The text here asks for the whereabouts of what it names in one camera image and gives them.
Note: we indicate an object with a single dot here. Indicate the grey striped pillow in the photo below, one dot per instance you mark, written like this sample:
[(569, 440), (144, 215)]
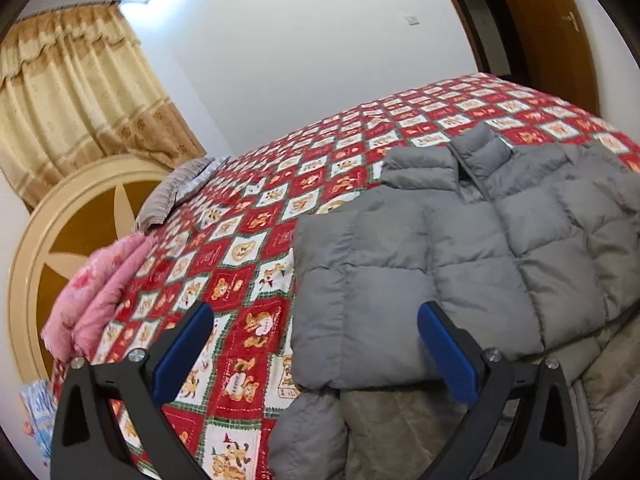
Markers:
[(180, 185)]

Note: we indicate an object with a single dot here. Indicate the pink folded blanket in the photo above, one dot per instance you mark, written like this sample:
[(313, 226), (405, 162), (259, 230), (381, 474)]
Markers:
[(89, 300)]

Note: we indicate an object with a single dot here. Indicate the beige patterned curtain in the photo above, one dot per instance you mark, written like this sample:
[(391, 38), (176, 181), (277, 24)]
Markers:
[(76, 87)]

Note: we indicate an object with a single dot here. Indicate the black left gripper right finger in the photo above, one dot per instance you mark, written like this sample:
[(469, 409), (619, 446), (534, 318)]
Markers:
[(542, 440)]

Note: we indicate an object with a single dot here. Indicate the silver door handle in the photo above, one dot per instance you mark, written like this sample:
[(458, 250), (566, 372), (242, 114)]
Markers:
[(570, 17)]

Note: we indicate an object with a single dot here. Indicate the brown wooden door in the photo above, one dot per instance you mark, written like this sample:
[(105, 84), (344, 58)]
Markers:
[(559, 60)]

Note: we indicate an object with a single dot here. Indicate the red checkered cartoon bedspread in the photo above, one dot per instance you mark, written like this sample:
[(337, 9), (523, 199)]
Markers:
[(231, 247)]

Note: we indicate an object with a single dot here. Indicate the light blue patterned cloth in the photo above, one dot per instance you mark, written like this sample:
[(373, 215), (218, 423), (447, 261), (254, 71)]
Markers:
[(40, 408)]

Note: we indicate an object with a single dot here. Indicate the grey puffer jacket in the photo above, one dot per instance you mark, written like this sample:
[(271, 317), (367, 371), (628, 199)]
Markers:
[(533, 250)]

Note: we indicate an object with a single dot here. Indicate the cream round wooden headboard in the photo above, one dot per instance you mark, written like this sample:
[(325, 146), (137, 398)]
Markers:
[(87, 210)]

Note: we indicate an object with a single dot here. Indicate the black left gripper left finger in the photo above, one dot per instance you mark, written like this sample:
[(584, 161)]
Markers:
[(87, 442)]

